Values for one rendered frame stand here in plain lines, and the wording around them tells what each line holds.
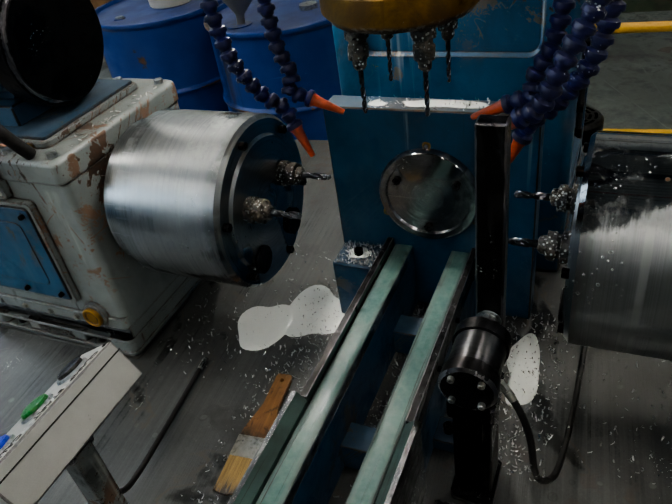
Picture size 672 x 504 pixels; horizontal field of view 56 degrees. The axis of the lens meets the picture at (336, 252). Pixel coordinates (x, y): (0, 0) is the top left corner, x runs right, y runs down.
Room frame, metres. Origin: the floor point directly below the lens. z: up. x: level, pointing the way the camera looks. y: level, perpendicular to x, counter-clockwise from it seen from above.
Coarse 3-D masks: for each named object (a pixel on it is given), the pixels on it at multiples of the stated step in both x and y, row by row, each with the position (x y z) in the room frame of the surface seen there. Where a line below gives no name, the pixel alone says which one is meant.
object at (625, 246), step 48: (624, 144) 0.57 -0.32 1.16; (528, 192) 0.66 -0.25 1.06; (576, 192) 0.62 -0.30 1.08; (624, 192) 0.51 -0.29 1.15; (528, 240) 0.56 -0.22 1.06; (576, 240) 0.49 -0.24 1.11; (624, 240) 0.47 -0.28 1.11; (576, 288) 0.47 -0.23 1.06; (624, 288) 0.45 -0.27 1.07; (576, 336) 0.48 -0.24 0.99; (624, 336) 0.45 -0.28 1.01
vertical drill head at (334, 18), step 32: (320, 0) 0.71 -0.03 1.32; (352, 0) 0.65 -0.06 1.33; (384, 0) 0.63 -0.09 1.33; (416, 0) 0.63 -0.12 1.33; (448, 0) 0.64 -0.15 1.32; (352, 32) 0.67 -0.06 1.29; (384, 32) 0.64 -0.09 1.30; (416, 32) 0.65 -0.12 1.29; (448, 32) 0.74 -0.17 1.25; (448, 64) 0.74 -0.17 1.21
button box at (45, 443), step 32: (96, 352) 0.48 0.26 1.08; (64, 384) 0.45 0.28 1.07; (96, 384) 0.45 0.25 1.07; (128, 384) 0.46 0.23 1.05; (32, 416) 0.42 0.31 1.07; (64, 416) 0.41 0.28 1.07; (96, 416) 0.42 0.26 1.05; (32, 448) 0.38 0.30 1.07; (64, 448) 0.39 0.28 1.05; (0, 480) 0.35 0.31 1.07; (32, 480) 0.36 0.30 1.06
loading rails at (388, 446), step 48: (384, 288) 0.70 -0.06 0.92; (336, 336) 0.60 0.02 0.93; (384, 336) 0.65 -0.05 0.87; (432, 336) 0.58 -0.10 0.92; (336, 384) 0.53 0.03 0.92; (432, 384) 0.51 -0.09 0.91; (288, 432) 0.47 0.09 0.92; (336, 432) 0.49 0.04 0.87; (384, 432) 0.45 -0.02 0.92; (432, 432) 0.50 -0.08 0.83; (288, 480) 0.41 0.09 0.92; (336, 480) 0.47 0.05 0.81; (384, 480) 0.39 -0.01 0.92
